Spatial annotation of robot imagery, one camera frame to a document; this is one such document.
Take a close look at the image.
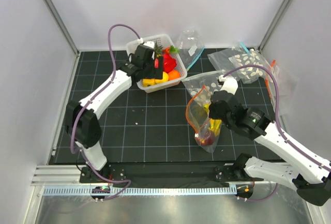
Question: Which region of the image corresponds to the yellow banana bunch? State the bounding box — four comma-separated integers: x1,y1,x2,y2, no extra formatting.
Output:
203,103,222,136

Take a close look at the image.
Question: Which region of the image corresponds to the orange zipper clear bag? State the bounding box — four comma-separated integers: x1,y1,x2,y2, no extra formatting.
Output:
185,98,220,154

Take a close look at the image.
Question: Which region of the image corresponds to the dark red plum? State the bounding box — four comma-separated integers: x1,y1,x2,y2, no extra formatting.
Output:
197,130,215,146

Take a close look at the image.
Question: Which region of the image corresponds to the yellow lemon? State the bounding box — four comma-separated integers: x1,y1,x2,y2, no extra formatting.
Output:
155,72,169,84

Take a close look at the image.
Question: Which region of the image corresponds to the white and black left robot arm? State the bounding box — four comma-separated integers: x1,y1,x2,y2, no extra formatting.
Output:
65,41,163,183

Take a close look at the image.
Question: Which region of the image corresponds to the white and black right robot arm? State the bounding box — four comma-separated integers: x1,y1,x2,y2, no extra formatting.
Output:
209,91,330,206

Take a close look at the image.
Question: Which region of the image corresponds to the white dotted clear bag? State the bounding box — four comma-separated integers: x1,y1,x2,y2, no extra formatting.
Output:
182,70,224,107

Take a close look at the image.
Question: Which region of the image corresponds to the blue zipper clear bag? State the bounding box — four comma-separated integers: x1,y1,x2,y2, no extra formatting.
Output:
175,28,205,71

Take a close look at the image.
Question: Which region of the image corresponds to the light blue zipper dotted bag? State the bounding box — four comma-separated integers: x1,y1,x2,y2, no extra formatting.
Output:
208,43,271,84

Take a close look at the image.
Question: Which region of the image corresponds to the orange zipper bag at right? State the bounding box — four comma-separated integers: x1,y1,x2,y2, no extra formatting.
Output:
265,60,298,116

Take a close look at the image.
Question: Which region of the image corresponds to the yellow bell pepper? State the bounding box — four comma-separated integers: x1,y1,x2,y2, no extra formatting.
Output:
142,79,156,87

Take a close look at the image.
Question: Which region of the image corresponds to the red bell pepper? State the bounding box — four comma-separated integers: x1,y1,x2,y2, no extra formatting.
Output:
163,54,177,73

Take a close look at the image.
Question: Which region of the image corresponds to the red strawberry with leaves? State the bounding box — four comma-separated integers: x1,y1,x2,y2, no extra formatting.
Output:
162,46,179,54

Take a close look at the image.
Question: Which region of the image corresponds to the orange fruit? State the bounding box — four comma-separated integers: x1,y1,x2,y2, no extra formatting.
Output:
168,70,180,81

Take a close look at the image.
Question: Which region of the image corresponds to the white plastic fruit basket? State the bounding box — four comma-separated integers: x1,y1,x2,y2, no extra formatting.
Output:
126,34,187,93

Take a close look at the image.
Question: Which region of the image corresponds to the black cutting mat with grid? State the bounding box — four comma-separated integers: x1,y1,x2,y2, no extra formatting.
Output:
49,51,283,165

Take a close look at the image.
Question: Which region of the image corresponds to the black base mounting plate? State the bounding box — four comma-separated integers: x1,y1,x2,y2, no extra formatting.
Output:
79,160,263,187

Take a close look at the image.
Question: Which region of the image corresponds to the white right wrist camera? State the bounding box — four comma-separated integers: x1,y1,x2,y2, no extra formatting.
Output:
218,75,238,95

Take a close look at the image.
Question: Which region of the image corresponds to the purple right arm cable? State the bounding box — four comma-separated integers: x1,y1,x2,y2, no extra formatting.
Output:
223,65,331,201

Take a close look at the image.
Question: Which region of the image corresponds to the aluminium frame post left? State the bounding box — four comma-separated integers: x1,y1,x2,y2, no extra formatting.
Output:
43,0,79,56

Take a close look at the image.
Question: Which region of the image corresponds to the aluminium frame post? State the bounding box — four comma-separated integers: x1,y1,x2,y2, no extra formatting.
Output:
259,0,293,52
43,0,79,56

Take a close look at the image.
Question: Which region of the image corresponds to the aluminium extrusion rail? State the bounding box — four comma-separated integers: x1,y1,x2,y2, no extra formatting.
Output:
31,165,81,186

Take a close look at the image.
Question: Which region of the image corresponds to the aluminium frame post right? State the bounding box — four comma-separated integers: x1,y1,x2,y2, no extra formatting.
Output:
259,0,293,52

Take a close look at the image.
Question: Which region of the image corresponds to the slotted white cable duct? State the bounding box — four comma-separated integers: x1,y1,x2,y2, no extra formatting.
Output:
43,185,237,197

